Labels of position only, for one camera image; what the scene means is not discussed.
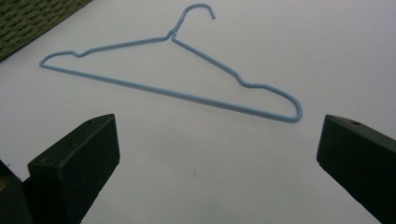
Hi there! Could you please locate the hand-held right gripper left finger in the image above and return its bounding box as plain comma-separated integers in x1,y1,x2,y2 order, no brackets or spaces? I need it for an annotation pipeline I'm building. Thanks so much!
27,113,121,224

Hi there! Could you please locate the green woven mat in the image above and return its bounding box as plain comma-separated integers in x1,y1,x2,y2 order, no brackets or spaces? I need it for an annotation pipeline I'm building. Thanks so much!
0,0,93,63

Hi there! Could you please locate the blue wire clothes hanger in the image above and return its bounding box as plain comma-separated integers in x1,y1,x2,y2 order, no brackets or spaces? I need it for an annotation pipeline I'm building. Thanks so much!
38,3,304,124

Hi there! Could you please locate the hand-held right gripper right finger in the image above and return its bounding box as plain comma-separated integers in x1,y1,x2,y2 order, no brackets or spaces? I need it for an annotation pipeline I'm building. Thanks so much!
316,114,396,224

